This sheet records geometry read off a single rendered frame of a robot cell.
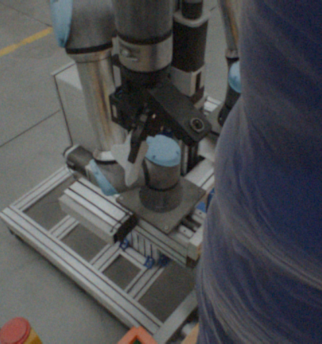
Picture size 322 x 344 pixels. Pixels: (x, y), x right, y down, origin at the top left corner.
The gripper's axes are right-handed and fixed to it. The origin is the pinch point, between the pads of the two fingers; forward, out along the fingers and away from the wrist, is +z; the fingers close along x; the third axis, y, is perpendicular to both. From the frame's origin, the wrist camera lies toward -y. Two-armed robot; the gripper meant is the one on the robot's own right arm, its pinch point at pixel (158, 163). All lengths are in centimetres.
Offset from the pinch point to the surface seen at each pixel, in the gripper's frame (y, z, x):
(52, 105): 208, 152, -112
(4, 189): 160, 152, -28
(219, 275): -24.0, -19.5, 21.6
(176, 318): 0, 93, -10
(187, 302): 0, 93, -18
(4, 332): 23, 48, 32
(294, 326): -30.2, -22.8, 23.3
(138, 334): -5.3, 43.0, 14.6
